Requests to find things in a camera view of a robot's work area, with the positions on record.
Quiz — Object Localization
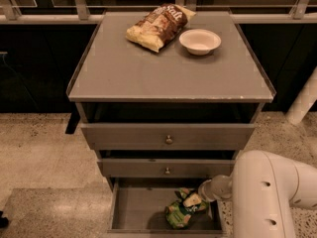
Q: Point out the grey middle drawer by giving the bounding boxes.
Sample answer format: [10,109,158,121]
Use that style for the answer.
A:
[97,159,235,179]

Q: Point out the grey drawer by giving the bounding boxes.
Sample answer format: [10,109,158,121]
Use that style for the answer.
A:
[106,179,228,238]
[81,123,255,151]
[97,159,235,179]

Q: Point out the white pillar post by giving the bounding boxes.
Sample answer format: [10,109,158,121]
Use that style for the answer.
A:
[286,67,317,125]

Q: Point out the grey bottom drawer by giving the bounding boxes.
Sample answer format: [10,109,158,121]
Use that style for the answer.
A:
[106,179,228,238]

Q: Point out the grey drawer cabinet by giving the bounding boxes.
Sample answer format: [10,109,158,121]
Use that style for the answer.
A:
[67,12,275,185]

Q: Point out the black object at left edge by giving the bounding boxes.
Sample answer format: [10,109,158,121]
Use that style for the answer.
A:
[0,211,9,228]

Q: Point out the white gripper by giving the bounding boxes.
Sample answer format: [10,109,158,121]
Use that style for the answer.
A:
[183,175,232,207]

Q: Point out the brown salt chip bag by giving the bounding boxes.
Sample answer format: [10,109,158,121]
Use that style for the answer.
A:
[126,3,196,53]

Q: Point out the green rice chip bag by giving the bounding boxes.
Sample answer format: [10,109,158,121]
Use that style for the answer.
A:
[164,187,208,229]

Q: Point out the metal window railing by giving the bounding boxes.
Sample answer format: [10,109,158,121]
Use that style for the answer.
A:
[0,0,317,24]

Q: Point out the white paper bowl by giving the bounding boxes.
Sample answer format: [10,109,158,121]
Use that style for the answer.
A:
[179,29,221,56]

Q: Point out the grey top drawer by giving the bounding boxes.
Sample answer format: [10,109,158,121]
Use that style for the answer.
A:
[81,123,255,151]

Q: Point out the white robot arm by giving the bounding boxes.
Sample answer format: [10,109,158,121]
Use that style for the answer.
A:
[185,150,317,238]

